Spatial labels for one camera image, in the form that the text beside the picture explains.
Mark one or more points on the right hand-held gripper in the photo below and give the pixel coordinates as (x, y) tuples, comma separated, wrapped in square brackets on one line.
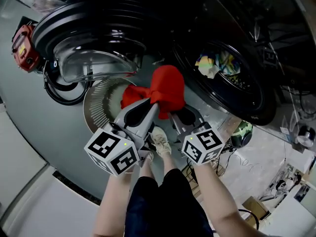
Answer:
[(205, 144)]

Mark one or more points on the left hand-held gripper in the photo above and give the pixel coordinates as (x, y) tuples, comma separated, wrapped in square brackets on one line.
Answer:
[(108, 149)]

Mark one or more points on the round grey laundry basket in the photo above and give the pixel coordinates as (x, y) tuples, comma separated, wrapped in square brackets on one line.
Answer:
[(98, 100)]

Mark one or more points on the red clothes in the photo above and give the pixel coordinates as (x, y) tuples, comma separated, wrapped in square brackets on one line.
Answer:
[(168, 83)]

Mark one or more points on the pastel tie-dye clothes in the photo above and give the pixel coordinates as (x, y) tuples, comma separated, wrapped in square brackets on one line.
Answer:
[(209, 63)]

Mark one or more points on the black washing machine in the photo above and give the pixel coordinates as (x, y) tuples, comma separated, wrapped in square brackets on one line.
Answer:
[(197, 21)]

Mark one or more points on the person's left forearm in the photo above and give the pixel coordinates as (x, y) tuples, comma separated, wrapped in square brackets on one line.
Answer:
[(111, 201)]

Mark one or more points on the person's right forearm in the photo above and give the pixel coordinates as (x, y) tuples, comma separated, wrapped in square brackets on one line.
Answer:
[(217, 199)]

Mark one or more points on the round glass machine door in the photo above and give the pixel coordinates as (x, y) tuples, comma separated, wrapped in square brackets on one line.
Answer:
[(93, 65)]

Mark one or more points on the person's right beige shoe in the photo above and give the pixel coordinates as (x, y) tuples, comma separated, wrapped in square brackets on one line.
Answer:
[(160, 139)]

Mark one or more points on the person's beige shoe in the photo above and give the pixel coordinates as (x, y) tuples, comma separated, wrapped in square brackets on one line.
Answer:
[(149, 159), (160, 139)]

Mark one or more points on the person's left beige shoe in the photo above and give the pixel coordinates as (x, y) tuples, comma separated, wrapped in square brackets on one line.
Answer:
[(149, 159)]

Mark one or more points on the green black helmet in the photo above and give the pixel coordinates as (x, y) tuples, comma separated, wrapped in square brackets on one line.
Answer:
[(240, 134)]

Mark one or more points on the person's legs black shorts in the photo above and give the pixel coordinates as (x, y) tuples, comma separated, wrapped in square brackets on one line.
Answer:
[(168, 201)]

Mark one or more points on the small cardboard box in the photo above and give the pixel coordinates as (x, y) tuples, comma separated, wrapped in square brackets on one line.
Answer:
[(255, 207)]

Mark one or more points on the red vacuum cleaner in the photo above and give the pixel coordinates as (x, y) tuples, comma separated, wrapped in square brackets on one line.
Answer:
[(23, 51)]

